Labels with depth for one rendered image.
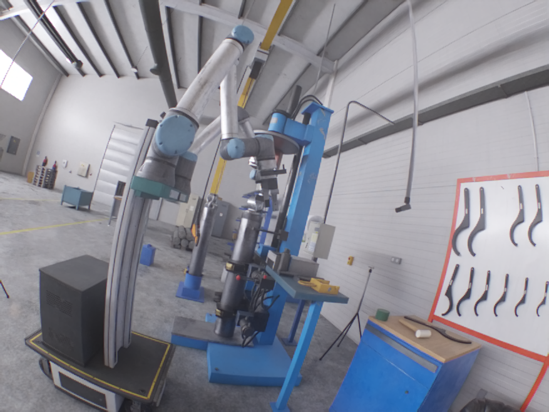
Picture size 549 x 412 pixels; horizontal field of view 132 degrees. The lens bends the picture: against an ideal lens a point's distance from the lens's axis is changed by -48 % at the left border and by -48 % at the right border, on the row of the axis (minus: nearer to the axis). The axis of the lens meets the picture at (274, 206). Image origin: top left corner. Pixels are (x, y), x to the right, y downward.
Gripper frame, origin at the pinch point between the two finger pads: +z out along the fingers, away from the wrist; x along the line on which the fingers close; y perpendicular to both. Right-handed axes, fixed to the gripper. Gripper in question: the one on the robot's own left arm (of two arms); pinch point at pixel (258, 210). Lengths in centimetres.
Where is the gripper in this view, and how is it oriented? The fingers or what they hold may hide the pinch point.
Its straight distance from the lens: 212.5
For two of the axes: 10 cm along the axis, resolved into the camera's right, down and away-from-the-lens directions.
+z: -2.5, 9.7, -0.8
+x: -9.4, -2.6, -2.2
